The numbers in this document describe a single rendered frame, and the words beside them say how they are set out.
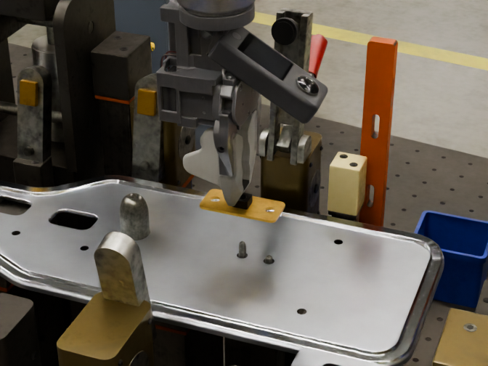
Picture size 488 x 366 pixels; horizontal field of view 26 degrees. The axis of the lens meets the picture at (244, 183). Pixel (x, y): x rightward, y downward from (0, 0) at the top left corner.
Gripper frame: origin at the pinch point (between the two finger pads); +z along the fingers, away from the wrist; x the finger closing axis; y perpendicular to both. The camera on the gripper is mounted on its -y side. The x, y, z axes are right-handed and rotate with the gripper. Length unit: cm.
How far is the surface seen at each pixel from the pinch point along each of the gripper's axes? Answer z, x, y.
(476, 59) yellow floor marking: 108, -283, 15
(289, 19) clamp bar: -13.7, -13.1, -0.7
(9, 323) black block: 8.8, 17.6, 18.2
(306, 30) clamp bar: -11.8, -15.3, -2.0
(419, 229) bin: 30, -44, -11
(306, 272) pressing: 8.3, 0.5, -7.2
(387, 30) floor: 108, -299, 53
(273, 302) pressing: 8.3, 6.5, -5.6
